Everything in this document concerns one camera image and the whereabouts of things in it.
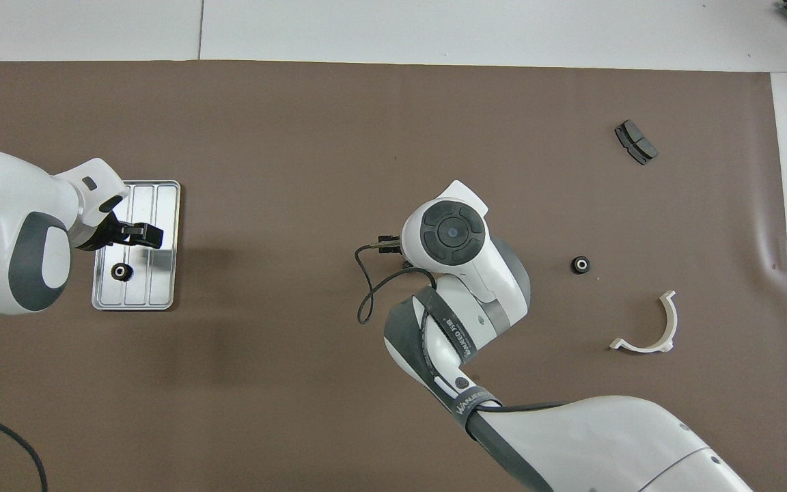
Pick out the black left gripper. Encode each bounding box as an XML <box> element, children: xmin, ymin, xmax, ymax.
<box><xmin>79</xmin><ymin>213</ymin><xmax>164</xmax><ymax>251</ymax></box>

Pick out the silver metal tray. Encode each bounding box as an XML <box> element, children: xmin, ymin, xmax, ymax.
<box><xmin>91</xmin><ymin>180</ymin><xmax>182</xmax><ymax>312</ymax></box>

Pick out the brown table mat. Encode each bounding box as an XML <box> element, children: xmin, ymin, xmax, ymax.
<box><xmin>0</xmin><ymin>60</ymin><xmax>787</xmax><ymax>492</ymax></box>

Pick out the short grey brake pad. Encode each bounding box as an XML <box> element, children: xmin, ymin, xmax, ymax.
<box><xmin>614</xmin><ymin>120</ymin><xmax>659</xmax><ymax>166</ymax></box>

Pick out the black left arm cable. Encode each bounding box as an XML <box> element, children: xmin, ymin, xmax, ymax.
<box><xmin>0</xmin><ymin>403</ymin><xmax>49</xmax><ymax>492</ymax></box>

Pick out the white curved plastic bracket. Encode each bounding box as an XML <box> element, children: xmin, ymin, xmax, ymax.
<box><xmin>609</xmin><ymin>290</ymin><xmax>678</xmax><ymax>354</ymax></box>

